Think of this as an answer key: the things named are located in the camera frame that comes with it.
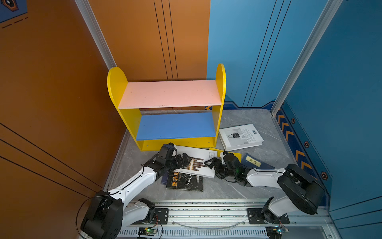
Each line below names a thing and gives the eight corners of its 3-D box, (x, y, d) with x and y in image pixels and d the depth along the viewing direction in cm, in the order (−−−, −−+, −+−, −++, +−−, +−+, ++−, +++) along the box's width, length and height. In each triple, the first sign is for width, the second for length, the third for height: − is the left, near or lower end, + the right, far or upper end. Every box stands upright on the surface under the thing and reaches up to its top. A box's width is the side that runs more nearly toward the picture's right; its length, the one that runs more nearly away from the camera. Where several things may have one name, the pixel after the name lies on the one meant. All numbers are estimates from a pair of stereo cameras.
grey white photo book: (225, 152, 99) (226, 148, 94) (218, 133, 109) (218, 128, 105) (261, 146, 102) (264, 141, 98) (251, 127, 112) (253, 122, 108)
